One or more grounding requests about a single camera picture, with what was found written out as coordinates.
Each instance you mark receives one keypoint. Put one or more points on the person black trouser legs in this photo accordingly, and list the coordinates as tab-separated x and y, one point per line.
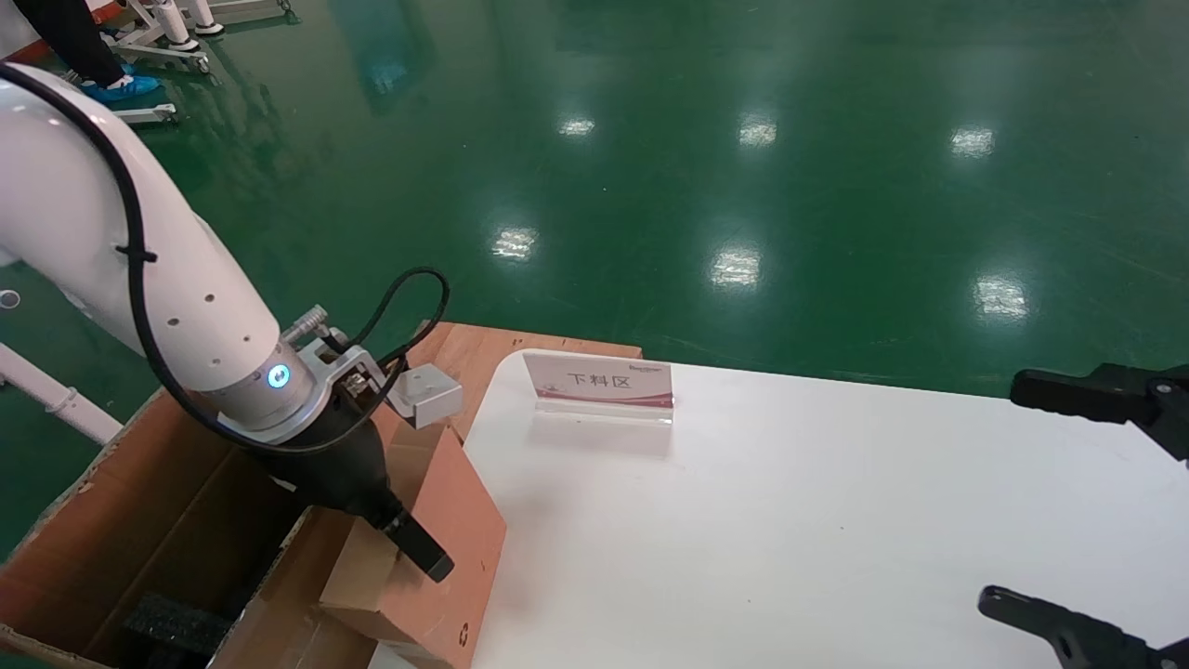
70	32

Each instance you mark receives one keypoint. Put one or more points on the white metal tube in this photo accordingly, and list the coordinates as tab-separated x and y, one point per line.
56	395

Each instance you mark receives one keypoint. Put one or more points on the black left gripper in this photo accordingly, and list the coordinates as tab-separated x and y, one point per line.
344	474

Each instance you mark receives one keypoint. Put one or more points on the white wheeled stand base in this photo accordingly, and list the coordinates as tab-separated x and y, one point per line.
167	37

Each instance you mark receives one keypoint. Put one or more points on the black foam pad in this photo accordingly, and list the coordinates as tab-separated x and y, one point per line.
176	627

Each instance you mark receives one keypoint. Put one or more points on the blue shoe cover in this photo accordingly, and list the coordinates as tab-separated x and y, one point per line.
121	89

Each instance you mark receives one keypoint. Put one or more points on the large open cardboard box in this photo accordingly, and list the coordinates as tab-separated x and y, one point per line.
139	520

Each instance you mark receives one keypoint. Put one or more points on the small cardboard box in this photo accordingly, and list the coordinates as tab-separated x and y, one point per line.
446	520

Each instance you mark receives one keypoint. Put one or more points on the white stand foot bar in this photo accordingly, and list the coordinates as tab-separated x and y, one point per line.
149	114

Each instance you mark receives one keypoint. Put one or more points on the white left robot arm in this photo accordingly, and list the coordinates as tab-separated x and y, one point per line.
93	214

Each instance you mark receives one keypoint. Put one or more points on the acrylic sign with red print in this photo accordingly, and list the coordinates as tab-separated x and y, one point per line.
604	386

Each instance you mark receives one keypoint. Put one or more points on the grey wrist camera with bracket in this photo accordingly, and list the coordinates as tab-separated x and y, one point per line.
427	395

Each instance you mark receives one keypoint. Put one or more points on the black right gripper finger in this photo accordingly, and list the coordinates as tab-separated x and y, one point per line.
1077	395
1087	641

